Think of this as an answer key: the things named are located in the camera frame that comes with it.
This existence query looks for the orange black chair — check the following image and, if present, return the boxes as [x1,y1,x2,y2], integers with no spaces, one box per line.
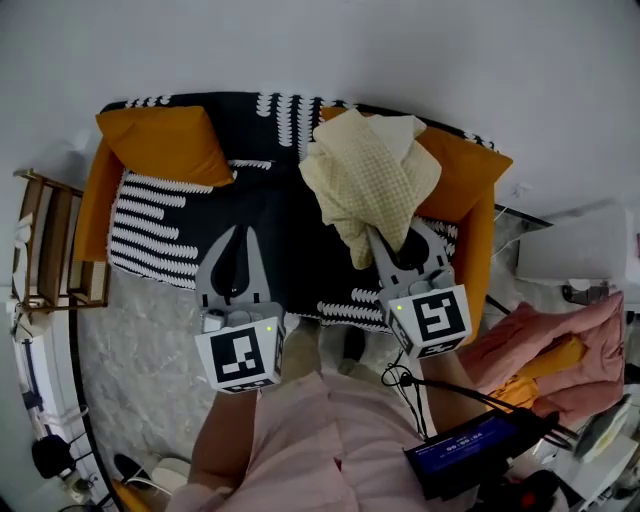
[112,452,151,512]

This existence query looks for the black cable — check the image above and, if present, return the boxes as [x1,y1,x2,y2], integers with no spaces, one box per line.
[382,363,581,449]

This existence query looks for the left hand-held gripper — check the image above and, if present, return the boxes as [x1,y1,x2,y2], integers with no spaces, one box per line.
[194,224,287,396]

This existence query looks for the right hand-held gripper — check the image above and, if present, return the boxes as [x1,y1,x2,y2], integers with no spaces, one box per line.
[366,219,473,361]

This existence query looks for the black rig handle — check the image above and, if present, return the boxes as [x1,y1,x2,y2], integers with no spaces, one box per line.
[504,469,561,512]

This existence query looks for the crumpled orange cloth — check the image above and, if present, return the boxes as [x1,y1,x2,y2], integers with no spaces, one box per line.
[487,374,541,414]

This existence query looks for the person's right forearm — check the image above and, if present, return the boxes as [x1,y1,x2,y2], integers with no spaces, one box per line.
[417,349,494,441]

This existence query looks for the person's left forearm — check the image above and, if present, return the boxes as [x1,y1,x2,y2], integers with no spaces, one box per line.
[192,389,261,489]

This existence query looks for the small orange oblong cushion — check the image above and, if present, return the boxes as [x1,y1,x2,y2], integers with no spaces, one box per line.
[519,334,586,381]

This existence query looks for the pink lounge chair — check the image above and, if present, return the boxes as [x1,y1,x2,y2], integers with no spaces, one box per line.
[457,291,626,421]

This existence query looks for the person's pink shirt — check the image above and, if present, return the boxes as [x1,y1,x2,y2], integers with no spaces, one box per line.
[177,372,501,512]

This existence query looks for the orange square cushion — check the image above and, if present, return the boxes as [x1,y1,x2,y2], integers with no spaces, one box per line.
[319,105,514,224]
[95,104,236,189]

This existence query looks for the round white stool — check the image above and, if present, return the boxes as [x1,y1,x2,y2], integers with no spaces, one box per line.
[152,457,191,496]

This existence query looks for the white cabinet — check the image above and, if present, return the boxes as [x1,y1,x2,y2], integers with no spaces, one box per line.
[514,204,636,281]

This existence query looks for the black bag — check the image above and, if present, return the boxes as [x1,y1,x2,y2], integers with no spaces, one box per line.
[32,433,76,479]

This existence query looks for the white power cable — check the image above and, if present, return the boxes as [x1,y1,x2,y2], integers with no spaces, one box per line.
[492,202,524,261]

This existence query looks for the cream waffle blanket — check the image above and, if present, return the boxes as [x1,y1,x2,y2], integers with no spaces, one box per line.
[298,108,443,271]

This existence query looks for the person's black right shoe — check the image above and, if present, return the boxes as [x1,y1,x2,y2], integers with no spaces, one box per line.
[342,327,366,361]

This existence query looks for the wooden shelf rack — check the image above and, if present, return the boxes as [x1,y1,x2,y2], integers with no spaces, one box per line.
[12,168,111,314]

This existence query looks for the black and white sofa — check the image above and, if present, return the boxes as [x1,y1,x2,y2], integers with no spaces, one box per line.
[73,91,514,346]

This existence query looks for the black white patterned blanket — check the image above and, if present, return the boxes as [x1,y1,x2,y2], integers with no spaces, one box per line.
[99,91,499,334]

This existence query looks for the black display device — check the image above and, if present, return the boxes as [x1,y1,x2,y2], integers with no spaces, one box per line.
[403,412,521,501]

